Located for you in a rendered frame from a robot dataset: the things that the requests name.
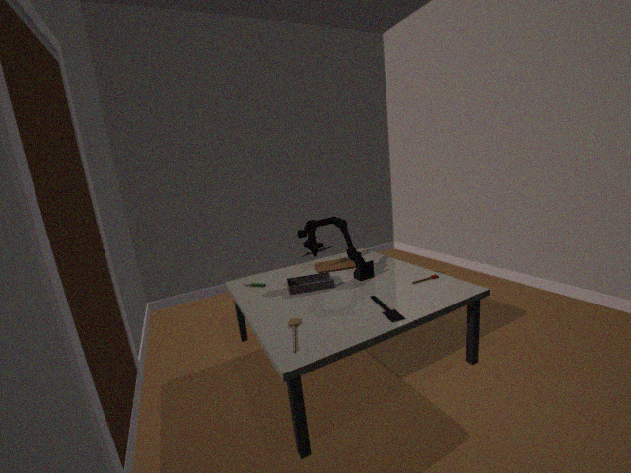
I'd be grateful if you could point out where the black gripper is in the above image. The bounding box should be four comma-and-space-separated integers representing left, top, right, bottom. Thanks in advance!
308, 236, 323, 257

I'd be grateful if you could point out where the brown wooden board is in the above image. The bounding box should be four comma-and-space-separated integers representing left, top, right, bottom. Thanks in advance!
314, 258, 357, 273

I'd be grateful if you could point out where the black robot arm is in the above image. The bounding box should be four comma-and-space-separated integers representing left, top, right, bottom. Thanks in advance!
298, 217, 365, 266

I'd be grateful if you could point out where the dark grey roasting tin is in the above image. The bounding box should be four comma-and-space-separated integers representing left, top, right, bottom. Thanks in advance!
287, 272, 334, 295

